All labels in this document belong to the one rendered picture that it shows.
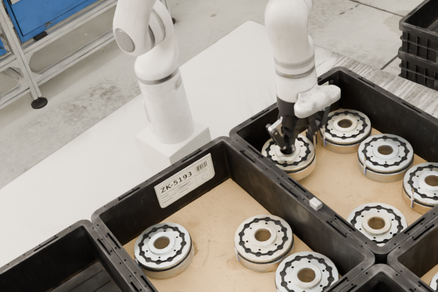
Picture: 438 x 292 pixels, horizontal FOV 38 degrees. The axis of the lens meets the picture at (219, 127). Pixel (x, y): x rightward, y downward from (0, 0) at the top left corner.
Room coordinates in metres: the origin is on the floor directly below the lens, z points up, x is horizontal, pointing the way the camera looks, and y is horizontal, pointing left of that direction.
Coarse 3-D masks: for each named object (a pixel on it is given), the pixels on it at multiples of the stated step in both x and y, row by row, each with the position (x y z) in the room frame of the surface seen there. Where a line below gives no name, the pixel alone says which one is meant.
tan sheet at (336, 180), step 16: (320, 144) 0.93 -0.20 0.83; (320, 160) 0.88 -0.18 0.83; (336, 160) 0.87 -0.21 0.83; (352, 160) 0.87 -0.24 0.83; (416, 160) 0.83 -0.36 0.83; (320, 176) 0.84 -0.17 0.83; (336, 176) 0.83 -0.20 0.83; (352, 176) 0.82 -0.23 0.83; (320, 192) 0.80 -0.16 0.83; (336, 192) 0.79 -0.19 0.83; (352, 192) 0.78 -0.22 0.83; (368, 192) 0.78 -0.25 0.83; (384, 192) 0.77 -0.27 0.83; (400, 192) 0.76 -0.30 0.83; (336, 208) 0.75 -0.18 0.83; (352, 208) 0.75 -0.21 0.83; (400, 208) 0.72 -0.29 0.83
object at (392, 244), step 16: (320, 80) 1.01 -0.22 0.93; (368, 80) 0.98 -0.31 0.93; (384, 96) 0.92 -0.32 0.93; (416, 112) 0.85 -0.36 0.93; (240, 128) 0.91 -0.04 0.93; (240, 144) 0.87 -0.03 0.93; (288, 176) 0.76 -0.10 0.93; (304, 192) 0.72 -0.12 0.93; (432, 208) 0.63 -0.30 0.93; (368, 240) 0.59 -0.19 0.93; (400, 240) 0.58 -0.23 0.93; (384, 256) 0.56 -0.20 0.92
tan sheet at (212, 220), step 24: (216, 192) 0.86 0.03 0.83; (240, 192) 0.84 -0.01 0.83; (192, 216) 0.81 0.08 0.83; (216, 216) 0.79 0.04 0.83; (240, 216) 0.78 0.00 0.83; (192, 240) 0.75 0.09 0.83; (216, 240) 0.74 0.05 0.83; (192, 264) 0.70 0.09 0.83; (216, 264) 0.69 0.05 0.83; (240, 264) 0.68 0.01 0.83; (168, 288) 0.66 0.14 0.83; (192, 288) 0.65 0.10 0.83; (216, 288) 0.64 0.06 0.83; (240, 288) 0.63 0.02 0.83; (264, 288) 0.62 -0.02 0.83
